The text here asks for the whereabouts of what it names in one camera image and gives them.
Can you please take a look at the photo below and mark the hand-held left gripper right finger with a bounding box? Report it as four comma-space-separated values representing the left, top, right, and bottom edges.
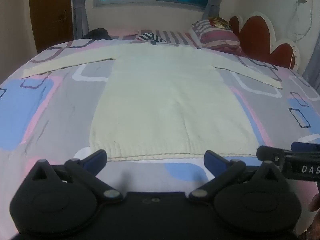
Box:
189, 150, 286, 203

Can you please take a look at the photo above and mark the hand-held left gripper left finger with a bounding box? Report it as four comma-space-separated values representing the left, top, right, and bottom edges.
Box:
31, 149, 124, 204

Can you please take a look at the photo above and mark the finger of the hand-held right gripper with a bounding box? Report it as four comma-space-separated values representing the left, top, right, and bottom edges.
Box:
257, 145, 288, 167
291, 142, 320, 153

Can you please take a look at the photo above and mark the cream knit sweater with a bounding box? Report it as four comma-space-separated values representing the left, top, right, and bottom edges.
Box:
22, 40, 284, 161

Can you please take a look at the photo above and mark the person's right hand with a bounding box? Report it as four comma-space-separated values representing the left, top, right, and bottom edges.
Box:
309, 192, 320, 212

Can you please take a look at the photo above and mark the grey curtain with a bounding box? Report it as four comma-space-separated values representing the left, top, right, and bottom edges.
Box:
302, 44, 320, 92
68, 0, 89, 40
202, 0, 231, 22

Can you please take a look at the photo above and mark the patterned grey pink blue blanket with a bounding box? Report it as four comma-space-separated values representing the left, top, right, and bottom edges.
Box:
0, 39, 320, 205

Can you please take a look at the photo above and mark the pink striped pillow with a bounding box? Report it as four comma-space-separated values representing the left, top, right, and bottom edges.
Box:
199, 27, 248, 56

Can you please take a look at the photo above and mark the red and white headboard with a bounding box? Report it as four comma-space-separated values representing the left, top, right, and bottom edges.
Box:
229, 11, 301, 73

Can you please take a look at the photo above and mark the dark bag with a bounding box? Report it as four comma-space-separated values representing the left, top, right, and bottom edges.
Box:
82, 28, 112, 40

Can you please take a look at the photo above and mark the pink striped bedsheet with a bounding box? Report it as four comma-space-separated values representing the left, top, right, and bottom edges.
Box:
109, 28, 202, 48

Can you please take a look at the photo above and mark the striped garment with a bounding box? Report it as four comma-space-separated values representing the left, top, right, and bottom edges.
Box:
136, 32, 167, 43

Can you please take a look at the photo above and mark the gold patterned item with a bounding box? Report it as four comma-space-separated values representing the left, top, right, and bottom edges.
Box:
208, 16, 233, 30

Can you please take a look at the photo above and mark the brown wooden door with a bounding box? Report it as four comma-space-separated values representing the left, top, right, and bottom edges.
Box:
29, 0, 74, 54

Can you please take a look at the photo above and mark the white cable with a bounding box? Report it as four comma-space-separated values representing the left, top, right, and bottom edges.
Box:
289, 0, 314, 68

